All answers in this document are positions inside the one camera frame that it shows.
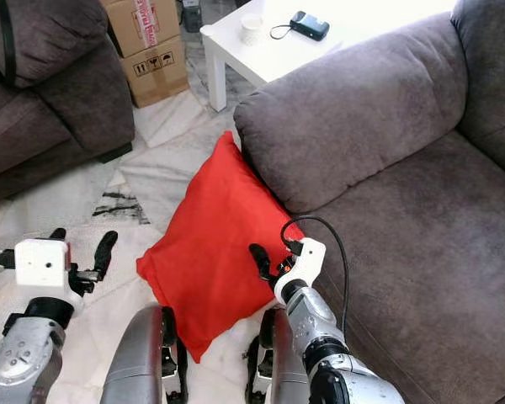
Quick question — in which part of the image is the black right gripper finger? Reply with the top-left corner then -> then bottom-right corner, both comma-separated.
248,243 -> 279,280

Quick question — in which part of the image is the red pillow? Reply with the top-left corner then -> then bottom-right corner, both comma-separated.
136,130 -> 306,363

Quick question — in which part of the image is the silver left robot leg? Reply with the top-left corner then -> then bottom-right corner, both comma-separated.
99,303 -> 190,404

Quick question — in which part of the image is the silver robot leg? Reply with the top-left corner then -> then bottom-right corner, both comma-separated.
244,307 -> 312,404
99,303 -> 190,404

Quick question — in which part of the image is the silver right robot leg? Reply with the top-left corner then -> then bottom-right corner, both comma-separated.
244,307 -> 312,404

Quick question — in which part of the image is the grey-brown fabric sofa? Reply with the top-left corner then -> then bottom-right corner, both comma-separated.
233,0 -> 505,404

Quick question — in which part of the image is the dark brown fabric sofa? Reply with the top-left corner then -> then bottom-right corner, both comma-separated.
0,0 -> 136,207

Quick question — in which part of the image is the plain brown cardboard box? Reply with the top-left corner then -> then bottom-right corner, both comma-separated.
120,34 -> 190,109

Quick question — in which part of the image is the white side table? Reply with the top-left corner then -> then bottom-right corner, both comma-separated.
200,0 -> 460,113

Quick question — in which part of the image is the cardboard box with red tape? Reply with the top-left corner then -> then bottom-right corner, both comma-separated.
101,0 -> 178,58

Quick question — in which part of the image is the white cup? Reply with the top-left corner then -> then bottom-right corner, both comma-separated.
239,14 -> 264,46

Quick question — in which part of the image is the black handheld device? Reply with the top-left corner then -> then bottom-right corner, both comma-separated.
269,10 -> 331,41

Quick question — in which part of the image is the black upright object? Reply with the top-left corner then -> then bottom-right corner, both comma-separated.
181,0 -> 203,33

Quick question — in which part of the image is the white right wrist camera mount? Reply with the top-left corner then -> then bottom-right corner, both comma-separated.
274,237 -> 327,302

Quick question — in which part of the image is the black bag strap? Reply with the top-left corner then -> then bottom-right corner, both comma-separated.
0,0 -> 19,89

